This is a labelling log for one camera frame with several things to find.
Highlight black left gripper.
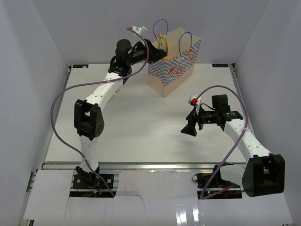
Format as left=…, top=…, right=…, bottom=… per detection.
left=127, top=39, right=166, bottom=67

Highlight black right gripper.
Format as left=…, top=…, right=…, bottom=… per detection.
left=181, top=105, right=218, bottom=137

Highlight yellow snack bar bottom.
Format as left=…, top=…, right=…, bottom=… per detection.
left=158, top=34, right=168, bottom=53

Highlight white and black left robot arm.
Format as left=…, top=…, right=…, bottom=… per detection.
left=74, top=39, right=168, bottom=188

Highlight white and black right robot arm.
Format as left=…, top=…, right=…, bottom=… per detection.
left=181, top=94, right=285, bottom=197

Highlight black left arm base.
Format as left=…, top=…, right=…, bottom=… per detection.
left=72, top=166, right=114, bottom=190

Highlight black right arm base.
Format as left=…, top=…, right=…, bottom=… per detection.
left=192, top=173, right=243, bottom=200

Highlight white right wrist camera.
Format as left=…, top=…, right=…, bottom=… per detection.
left=188, top=95, right=201, bottom=114

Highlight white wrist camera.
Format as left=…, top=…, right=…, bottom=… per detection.
left=131, top=26, right=148, bottom=36
left=188, top=95, right=201, bottom=114

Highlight checkered paper bag blue handles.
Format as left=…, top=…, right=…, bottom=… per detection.
left=148, top=27, right=201, bottom=97

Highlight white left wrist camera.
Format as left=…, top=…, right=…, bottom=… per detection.
left=131, top=26, right=148, bottom=36

